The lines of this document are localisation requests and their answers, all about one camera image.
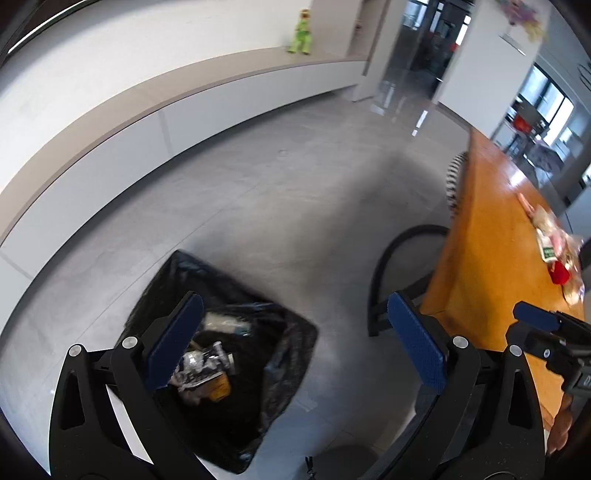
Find long white low cabinet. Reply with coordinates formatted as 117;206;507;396
1;48;367;318

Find white crumpled tissue trash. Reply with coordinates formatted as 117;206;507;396
201;312;252;336

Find green toy dinosaur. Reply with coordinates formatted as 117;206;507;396
287;8;312;55

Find person's right hand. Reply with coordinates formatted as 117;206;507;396
546;394;573;456

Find pink snack stick wrapper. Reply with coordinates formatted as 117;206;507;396
517;193;536;219

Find black trash bag bin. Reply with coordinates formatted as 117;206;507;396
121;250;318;474

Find checkered black white rug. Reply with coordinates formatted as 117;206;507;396
446;151;468;216

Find silver foil wrapper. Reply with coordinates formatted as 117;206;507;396
169;341;235;391

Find white green paper packet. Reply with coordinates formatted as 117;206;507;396
536;229;557;263

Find black curved chair frame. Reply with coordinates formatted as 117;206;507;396
367;224;449;337

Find clear plastic bag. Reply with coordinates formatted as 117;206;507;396
532;205;567;246

